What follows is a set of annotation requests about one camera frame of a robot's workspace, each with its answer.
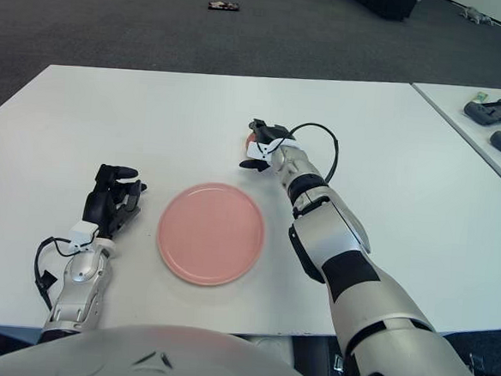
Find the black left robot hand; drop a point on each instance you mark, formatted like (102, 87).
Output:
(99, 203)

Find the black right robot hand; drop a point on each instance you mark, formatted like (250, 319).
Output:
(268, 132)

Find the red apple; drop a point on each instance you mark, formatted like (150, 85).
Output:
(249, 142)

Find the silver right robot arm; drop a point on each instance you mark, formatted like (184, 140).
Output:
(337, 241)

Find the pink round plate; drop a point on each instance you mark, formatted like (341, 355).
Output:
(210, 232)

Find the small dark flat floor object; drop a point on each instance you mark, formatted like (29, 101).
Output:
(223, 5)

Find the grey robot torso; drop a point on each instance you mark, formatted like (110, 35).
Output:
(135, 360)

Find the black box furniture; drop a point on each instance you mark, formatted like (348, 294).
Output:
(375, 3)

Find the small green packet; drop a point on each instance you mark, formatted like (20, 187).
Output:
(480, 96)

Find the grey object on floor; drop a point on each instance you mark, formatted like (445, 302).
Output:
(475, 15)

